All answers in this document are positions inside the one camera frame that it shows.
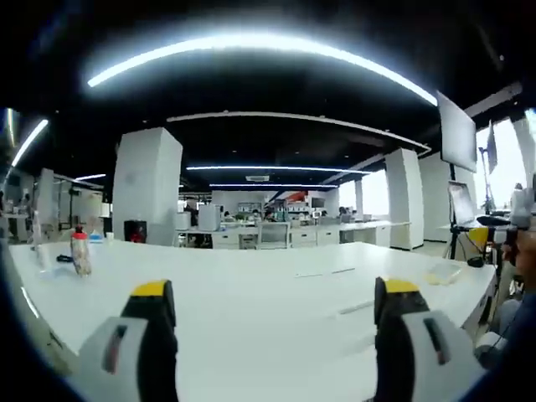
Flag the yellow chair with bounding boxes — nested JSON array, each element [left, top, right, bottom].
[[467, 227, 490, 255]]

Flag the laptop on stand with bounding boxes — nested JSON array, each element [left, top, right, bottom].
[[446, 179, 479, 228]]

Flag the clear storage box yellow latches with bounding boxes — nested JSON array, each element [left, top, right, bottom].
[[425, 261, 464, 288]]

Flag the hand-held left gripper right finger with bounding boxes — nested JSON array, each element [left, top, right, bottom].
[[374, 276, 489, 402]]

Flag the person's trouser leg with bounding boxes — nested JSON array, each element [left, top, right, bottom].
[[487, 292, 529, 338]]

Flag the long ceiling light strip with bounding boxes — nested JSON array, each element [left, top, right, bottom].
[[86, 32, 440, 106]]

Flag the person's right hand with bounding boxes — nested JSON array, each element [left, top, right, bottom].
[[501, 232, 536, 274]]

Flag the black and red cabinet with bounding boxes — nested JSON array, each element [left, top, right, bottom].
[[123, 219, 149, 244]]

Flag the black tripod stand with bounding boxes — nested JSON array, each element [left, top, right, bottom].
[[442, 225, 471, 261]]

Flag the red-capped patterned bottle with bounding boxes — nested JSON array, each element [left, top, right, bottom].
[[70, 224, 93, 278]]

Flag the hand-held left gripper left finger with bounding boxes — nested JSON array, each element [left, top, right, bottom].
[[78, 279, 179, 402]]

